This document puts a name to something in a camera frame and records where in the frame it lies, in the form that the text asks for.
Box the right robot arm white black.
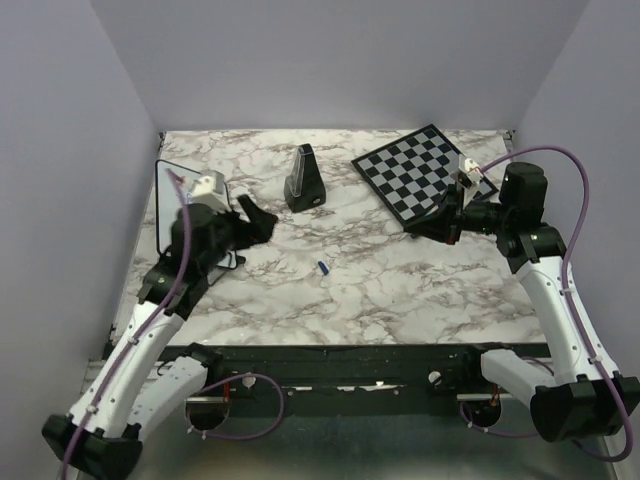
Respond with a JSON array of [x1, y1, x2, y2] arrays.
[[406, 158, 639, 442]]

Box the black grey chessboard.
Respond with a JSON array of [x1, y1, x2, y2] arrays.
[[351, 123, 500, 226]]

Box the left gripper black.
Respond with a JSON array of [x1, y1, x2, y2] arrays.
[[198, 191, 275, 273]]

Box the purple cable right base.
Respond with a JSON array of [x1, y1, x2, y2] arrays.
[[458, 394, 541, 439]]

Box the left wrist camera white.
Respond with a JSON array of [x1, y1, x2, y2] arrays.
[[187, 171, 229, 213]]

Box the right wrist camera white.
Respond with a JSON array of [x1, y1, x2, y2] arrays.
[[455, 154, 484, 207]]

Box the black metronome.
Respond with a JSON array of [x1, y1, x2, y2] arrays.
[[284, 143, 326, 213]]

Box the blue marker cap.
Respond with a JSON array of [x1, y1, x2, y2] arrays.
[[317, 261, 329, 275]]

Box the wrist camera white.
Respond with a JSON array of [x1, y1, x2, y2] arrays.
[[455, 154, 484, 207], [187, 171, 229, 213]]

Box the whiteboard with black frame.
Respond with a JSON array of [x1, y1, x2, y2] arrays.
[[155, 159, 231, 254]]

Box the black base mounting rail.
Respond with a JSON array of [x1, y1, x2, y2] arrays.
[[159, 342, 521, 419]]

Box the purple cable base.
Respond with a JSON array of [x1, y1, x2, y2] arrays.
[[187, 373, 287, 442], [458, 394, 541, 439]]

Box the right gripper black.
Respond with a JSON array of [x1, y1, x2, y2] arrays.
[[405, 181, 513, 244]]

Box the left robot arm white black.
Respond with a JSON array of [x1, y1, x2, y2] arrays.
[[42, 195, 278, 479]]

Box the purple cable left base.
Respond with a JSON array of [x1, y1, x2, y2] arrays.
[[187, 373, 287, 442]]

